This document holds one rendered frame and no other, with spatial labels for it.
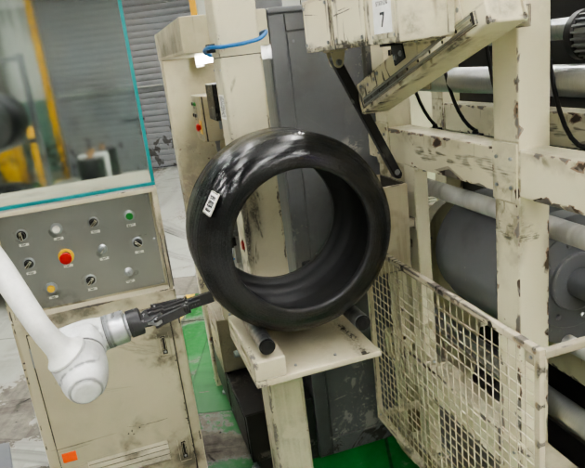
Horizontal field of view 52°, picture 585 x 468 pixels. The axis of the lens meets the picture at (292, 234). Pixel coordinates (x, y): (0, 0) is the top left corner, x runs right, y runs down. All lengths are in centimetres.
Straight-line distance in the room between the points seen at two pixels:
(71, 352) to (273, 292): 67
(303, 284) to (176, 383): 68
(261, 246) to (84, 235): 62
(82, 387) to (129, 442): 96
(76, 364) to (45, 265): 75
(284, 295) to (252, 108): 59
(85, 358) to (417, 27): 105
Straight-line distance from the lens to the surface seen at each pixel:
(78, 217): 215
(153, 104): 1088
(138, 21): 1089
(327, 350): 179
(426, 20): 136
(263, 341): 163
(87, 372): 149
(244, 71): 185
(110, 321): 166
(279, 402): 217
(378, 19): 141
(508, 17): 134
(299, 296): 189
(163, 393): 234
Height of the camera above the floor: 164
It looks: 17 degrees down
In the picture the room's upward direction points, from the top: 7 degrees counter-clockwise
